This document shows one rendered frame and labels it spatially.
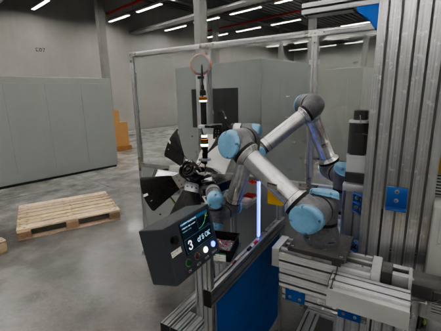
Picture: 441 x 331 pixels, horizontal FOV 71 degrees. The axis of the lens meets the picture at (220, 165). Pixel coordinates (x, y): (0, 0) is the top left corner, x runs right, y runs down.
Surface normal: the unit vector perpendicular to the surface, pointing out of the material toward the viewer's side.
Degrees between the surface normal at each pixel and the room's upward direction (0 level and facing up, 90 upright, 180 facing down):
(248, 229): 90
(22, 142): 90
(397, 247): 90
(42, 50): 90
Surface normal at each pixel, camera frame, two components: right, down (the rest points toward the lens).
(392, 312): -0.51, 0.21
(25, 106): 0.73, 0.14
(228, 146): -0.70, 0.10
